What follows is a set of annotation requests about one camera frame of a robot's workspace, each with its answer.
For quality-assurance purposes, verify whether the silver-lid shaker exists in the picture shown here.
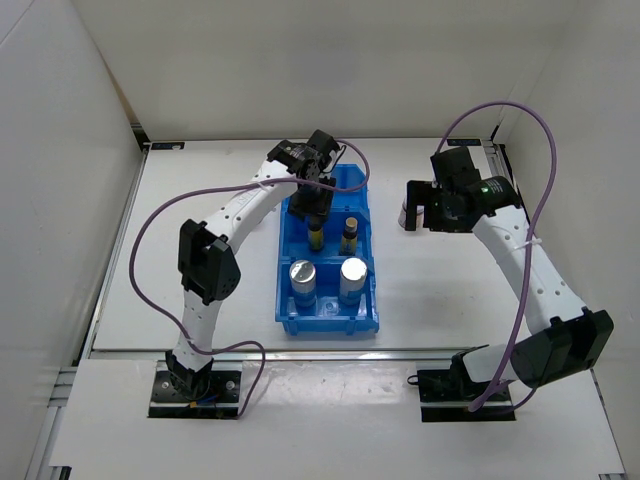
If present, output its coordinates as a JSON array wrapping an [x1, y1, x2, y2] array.
[[289, 259, 316, 308], [339, 257, 368, 306]]

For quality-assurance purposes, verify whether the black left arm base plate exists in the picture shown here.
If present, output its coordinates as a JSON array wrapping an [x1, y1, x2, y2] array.
[[147, 363, 242, 420]]

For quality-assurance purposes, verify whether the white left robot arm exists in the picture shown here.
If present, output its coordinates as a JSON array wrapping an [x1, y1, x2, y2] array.
[[166, 130, 340, 400]]

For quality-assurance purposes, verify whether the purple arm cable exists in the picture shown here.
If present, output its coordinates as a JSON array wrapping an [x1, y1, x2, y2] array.
[[434, 101, 559, 413], [128, 139, 371, 419]]

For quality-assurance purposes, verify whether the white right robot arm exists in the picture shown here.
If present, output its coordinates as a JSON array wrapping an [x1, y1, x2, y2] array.
[[405, 147, 614, 400]]

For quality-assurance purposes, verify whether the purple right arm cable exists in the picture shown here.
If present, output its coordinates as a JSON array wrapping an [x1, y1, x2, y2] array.
[[434, 101, 559, 413]]

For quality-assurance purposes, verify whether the small yellow-label bottle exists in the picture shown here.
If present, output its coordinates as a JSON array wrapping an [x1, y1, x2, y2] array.
[[339, 217, 358, 256], [308, 217, 324, 252]]

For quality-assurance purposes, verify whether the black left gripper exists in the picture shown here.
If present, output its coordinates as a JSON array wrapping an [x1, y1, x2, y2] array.
[[286, 173, 337, 225]]

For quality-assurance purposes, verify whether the white-lid spice jar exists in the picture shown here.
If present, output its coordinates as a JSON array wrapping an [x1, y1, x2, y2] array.
[[398, 200, 424, 230]]

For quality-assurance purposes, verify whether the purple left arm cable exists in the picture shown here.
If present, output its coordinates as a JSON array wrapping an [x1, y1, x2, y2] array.
[[128, 139, 371, 419]]

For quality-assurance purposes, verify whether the blue three-compartment plastic bin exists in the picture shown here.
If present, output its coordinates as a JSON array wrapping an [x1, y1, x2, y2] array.
[[275, 188, 379, 335]]

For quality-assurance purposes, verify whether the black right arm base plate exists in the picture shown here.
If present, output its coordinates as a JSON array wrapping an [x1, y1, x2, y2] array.
[[407, 369, 516, 423]]

